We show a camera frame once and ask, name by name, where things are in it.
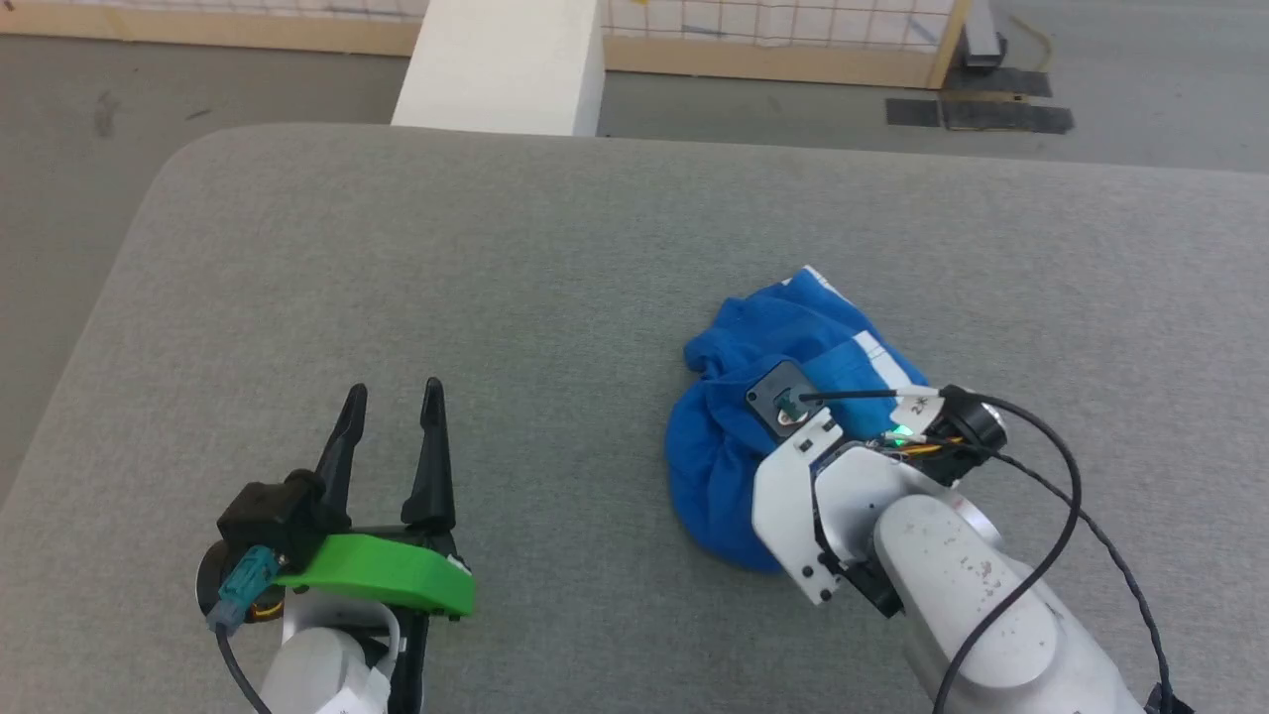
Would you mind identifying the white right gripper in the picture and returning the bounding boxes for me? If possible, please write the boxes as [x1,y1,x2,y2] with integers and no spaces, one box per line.
[746,360,928,608]

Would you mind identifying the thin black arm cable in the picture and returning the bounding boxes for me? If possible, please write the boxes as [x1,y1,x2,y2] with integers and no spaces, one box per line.
[215,629,273,714]
[977,444,1196,714]

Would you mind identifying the white square pillar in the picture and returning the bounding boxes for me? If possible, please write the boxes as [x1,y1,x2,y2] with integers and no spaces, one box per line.
[391,0,607,138]

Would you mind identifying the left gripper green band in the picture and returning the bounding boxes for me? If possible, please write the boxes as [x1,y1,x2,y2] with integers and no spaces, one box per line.
[275,377,477,624]

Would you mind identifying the blue garment with white trim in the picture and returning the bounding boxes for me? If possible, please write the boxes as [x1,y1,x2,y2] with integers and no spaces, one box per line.
[664,265,934,576]

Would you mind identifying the grey fabric sofa cushion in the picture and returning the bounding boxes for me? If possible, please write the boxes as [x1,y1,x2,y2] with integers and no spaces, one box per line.
[0,122,1269,714]

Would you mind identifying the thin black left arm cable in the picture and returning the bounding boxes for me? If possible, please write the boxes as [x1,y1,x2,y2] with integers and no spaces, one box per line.
[215,629,273,714]

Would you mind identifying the grey metal post base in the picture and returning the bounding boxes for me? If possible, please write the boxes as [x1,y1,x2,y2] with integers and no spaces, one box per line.
[958,0,1010,70]

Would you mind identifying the long wooden fence board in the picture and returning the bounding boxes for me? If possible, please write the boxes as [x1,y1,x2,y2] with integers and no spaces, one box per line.
[0,0,429,58]

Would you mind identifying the yellow floor cable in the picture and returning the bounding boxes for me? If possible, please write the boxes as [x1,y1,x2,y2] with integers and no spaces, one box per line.
[1006,12,1056,72]

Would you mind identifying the wooden frame with net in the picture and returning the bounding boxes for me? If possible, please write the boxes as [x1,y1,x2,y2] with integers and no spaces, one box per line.
[601,0,976,91]

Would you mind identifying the teal camera cable connector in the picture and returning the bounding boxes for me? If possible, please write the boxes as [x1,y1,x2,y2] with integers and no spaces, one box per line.
[206,544,282,637]

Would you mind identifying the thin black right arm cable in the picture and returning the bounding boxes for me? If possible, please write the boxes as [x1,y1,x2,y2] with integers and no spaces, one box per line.
[977,444,1196,714]

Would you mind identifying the black floor mat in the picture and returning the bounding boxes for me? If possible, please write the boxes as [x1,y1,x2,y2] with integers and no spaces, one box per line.
[884,65,1076,136]

